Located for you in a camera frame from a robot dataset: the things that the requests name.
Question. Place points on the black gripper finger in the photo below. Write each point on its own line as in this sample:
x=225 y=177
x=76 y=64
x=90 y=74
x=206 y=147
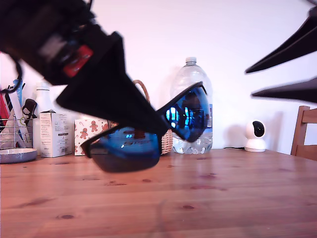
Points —
x=297 y=42
x=297 y=91
x=106 y=94

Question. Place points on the black sunglasses with blue lenses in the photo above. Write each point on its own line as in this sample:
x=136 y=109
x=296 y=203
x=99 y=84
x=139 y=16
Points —
x=128 y=158

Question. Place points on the wooden chair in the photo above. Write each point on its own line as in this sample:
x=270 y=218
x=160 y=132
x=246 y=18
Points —
x=303 y=116

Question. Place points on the gingerbread print tissue box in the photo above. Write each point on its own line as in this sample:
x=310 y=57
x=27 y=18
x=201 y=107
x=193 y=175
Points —
x=83 y=134

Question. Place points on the white flask bottle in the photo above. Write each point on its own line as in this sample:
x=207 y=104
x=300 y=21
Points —
x=43 y=99

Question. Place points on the white printed carton box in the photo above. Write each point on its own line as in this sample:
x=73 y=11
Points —
x=53 y=136

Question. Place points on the black plastic clip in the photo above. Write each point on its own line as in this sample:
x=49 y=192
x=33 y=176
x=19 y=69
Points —
x=29 y=104

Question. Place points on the large clear plastic water bottle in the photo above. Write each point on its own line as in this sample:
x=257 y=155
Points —
x=192 y=72

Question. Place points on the blue paper packet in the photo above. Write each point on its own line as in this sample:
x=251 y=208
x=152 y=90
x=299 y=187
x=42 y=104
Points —
x=17 y=93

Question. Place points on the red packet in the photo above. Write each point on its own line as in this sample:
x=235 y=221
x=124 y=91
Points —
x=2 y=106

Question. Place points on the grey ceramic plate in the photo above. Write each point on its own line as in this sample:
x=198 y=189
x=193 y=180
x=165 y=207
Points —
x=15 y=156

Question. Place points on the small white round camera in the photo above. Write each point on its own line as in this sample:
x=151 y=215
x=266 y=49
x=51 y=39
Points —
x=255 y=143

